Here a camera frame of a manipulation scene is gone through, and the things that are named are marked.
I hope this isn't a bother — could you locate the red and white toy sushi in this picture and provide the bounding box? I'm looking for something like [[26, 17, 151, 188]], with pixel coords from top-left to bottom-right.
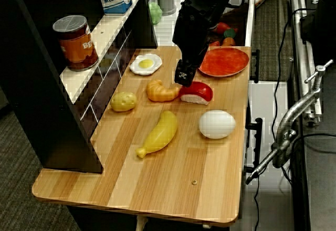
[[179, 81, 214, 106]]

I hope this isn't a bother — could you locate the yellow toy potato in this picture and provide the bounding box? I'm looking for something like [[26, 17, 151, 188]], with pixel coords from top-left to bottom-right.
[[110, 91, 138, 112]]

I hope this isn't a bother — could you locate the aluminium rail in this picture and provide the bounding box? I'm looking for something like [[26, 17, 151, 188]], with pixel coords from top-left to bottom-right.
[[288, 0, 324, 124]]

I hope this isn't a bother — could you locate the yellow toy banana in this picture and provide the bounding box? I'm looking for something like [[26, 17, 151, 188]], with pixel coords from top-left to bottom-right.
[[135, 110, 179, 159]]

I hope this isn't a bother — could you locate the white toy sink unit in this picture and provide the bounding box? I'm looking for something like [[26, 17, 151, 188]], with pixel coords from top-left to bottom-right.
[[152, 0, 257, 48]]

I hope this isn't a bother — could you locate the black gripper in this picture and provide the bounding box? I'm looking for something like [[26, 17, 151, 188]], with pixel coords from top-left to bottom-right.
[[172, 18, 211, 87]]

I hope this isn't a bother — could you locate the orange toy croissant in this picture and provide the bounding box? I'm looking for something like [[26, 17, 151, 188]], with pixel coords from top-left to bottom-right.
[[146, 79, 181, 103]]

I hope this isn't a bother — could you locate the red orange plate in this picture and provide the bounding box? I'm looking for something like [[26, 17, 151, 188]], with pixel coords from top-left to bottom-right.
[[198, 47, 250, 78]]

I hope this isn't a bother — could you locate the toy fried egg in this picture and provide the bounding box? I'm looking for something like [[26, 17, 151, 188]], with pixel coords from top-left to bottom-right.
[[129, 54, 162, 76]]

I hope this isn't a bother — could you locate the green toy lettuce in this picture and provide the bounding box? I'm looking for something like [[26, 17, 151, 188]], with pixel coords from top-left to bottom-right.
[[148, 2, 163, 26]]

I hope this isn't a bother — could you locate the white toy egg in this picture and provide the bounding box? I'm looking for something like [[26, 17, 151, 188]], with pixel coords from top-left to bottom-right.
[[198, 109, 236, 140]]

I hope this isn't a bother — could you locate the black shelf unit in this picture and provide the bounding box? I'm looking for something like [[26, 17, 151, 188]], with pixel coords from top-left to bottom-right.
[[0, 0, 159, 174]]

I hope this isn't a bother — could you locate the orange beans can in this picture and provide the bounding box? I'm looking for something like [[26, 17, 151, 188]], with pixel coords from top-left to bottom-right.
[[52, 15, 100, 72]]

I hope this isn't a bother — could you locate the black drawer handle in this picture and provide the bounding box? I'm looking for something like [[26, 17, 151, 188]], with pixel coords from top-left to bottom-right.
[[250, 49, 260, 83], [244, 118, 263, 174]]

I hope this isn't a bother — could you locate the black cable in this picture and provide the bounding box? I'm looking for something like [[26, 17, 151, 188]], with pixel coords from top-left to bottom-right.
[[271, 7, 320, 142], [253, 175, 261, 231]]

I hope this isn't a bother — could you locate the metal C clamp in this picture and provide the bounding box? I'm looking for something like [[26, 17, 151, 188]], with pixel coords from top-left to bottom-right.
[[245, 59, 334, 186]]

